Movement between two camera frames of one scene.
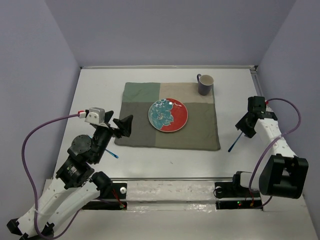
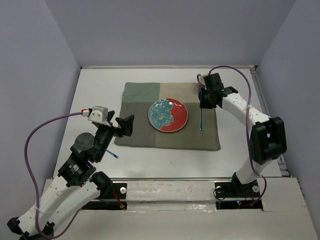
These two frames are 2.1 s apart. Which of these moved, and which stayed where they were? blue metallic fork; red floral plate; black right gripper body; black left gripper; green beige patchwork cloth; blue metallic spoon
Moved: blue metallic spoon; black right gripper body
Stayed: blue metallic fork; black left gripper; green beige patchwork cloth; red floral plate
